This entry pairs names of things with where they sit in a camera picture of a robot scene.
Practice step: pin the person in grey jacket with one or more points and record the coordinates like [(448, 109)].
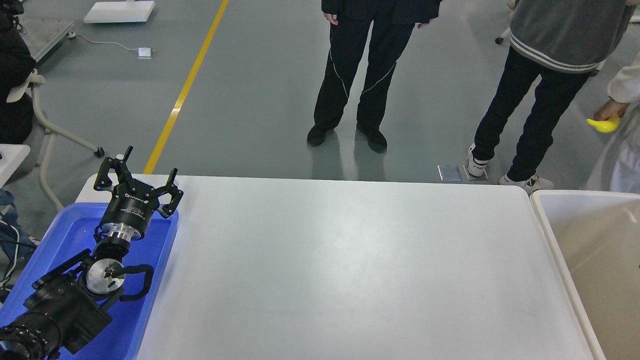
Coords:
[(560, 42)]

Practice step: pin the blue plastic bin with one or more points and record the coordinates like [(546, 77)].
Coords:
[(73, 231)]

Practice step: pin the grey metal platform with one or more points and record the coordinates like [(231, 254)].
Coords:
[(43, 35)]

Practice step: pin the beige plastic bin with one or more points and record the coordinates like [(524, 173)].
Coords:
[(595, 240)]

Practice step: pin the metal floor plate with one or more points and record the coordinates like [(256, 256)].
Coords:
[(472, 178), (449, 173)]

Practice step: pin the white chair frame left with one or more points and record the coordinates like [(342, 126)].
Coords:
[(52, 131)]

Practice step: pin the white flat board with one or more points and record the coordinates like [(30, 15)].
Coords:
[(129, 11)]

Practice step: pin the left metal floor plate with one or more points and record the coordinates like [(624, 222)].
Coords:
[(449, 173)]

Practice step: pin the hand of person right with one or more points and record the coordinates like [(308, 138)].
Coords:
[(610, 108)]

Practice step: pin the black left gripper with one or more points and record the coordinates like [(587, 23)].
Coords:
[(128, 210)]

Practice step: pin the seated person in black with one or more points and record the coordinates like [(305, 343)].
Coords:
[(16, 64)]

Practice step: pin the person in white coat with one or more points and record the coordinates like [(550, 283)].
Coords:
[(618, 166)]

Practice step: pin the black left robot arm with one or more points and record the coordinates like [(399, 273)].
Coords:
[(70, 303)]

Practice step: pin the white side table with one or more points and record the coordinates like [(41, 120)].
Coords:
[(11, 158)]

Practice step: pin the yellow toy banana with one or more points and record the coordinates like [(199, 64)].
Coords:
[(609, 125)]

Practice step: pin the right metal floor plate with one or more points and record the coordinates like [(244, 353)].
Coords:
[(472, 178)]

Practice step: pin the white power adapter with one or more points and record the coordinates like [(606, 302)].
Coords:
[(144, 53)]

